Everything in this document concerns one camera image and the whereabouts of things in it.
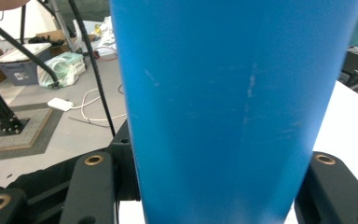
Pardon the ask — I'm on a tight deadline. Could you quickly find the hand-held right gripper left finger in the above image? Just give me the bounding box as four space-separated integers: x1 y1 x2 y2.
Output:
59 119 142 224

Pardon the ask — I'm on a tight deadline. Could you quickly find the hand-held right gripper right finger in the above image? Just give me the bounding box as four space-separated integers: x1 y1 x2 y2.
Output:
294 151 358 224

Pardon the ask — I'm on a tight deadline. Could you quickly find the blue bottle with white cap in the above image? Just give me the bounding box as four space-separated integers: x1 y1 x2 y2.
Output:
109 0 358 224

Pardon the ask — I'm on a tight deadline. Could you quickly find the white table mat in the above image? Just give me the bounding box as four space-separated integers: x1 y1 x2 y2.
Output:
117 79 358 224

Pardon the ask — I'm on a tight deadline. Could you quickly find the grey floor mat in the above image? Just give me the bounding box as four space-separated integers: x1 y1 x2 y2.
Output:
0 102 64 163

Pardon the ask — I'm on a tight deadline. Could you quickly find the white power adapter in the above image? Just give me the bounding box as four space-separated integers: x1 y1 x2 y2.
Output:
47 97 75 113

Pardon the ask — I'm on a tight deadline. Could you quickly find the black metal stand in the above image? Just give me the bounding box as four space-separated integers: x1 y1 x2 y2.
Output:
0 69 31 138

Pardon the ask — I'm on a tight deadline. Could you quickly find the green white plastic bag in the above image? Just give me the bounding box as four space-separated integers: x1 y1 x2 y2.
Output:
36 51 87 89

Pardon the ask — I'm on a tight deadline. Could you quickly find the white paper pile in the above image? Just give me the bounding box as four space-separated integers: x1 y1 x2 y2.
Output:
94 15 119 52

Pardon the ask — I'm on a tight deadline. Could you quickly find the open brown cardboard box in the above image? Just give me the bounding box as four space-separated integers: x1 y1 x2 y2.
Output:
27 29 99 58

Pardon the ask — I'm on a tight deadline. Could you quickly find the grey metal tripod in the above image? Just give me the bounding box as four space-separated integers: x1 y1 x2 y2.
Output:
36 0 77 53

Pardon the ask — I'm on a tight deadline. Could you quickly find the white cable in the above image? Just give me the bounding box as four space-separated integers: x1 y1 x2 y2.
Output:
71 88 129 123

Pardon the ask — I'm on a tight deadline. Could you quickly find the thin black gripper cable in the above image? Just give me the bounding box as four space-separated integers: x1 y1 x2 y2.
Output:
68 0 117 138

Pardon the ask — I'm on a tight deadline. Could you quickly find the red cable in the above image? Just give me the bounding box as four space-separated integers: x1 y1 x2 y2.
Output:
92 46 119 62

